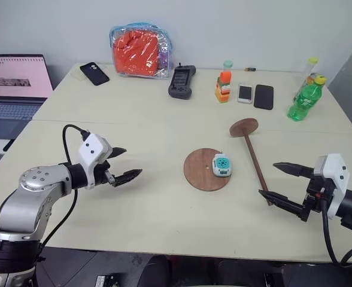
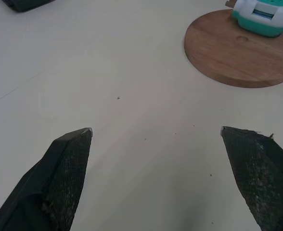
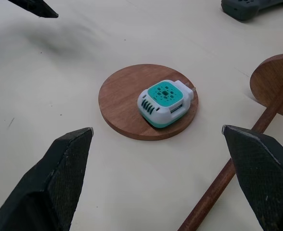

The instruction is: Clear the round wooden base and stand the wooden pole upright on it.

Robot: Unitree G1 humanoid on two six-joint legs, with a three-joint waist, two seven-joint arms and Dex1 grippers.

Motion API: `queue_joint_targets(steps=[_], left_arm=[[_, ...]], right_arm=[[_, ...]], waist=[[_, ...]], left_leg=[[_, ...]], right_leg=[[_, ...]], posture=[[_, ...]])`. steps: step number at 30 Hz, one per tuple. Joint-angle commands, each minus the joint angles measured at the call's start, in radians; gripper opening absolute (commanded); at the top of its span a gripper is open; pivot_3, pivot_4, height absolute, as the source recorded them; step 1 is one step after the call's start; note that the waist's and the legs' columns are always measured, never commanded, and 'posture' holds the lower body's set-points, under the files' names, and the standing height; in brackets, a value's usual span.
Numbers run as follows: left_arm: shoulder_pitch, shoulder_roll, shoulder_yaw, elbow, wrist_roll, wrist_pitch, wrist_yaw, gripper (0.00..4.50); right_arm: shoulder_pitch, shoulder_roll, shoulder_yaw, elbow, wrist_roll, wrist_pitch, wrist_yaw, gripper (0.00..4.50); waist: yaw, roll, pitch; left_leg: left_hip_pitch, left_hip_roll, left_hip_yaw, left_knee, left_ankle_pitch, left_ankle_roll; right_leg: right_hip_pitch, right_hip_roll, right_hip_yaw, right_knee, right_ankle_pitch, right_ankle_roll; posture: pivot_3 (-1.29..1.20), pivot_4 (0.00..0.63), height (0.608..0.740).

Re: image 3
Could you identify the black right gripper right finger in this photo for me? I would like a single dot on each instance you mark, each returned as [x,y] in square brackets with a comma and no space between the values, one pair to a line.
[264,178]

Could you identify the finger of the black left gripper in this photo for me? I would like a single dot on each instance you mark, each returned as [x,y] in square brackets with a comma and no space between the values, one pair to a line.
[45,183]

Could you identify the black pointed right gripper left finger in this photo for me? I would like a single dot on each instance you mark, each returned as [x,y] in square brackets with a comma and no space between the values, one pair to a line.
[39,8]

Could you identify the wooden stand with rod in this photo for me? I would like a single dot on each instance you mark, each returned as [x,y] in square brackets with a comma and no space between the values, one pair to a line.
[271,106]

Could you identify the round wooden base disc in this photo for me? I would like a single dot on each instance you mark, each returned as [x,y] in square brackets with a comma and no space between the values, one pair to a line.
[122,106]

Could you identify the white teal plug-in device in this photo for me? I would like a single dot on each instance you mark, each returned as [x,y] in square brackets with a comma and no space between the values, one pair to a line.
[165,103]

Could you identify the dark grey game controller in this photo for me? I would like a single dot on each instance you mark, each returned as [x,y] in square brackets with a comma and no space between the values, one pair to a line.
[254,8]

